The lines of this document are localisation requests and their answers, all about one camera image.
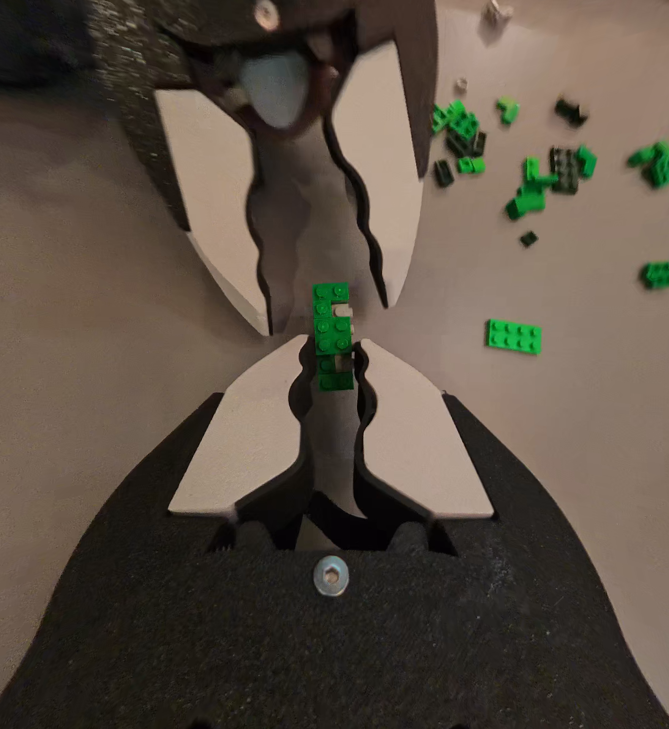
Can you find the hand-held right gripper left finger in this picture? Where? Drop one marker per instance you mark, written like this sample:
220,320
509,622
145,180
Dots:
243,450

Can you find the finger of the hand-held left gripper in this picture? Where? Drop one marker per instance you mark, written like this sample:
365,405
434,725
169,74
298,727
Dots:
212,188
386,171

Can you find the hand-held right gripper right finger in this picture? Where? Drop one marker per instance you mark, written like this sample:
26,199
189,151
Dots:
420,455

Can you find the green toy brick assembly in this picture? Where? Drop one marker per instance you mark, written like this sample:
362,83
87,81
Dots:
332,333

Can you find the small grey toy piece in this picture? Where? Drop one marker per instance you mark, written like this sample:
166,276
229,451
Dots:
461,85

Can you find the pile of green black bricks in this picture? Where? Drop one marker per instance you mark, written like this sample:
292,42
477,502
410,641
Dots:
531,199

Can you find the flat green toy brick plate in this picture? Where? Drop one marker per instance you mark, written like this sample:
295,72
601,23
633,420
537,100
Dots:
514,336

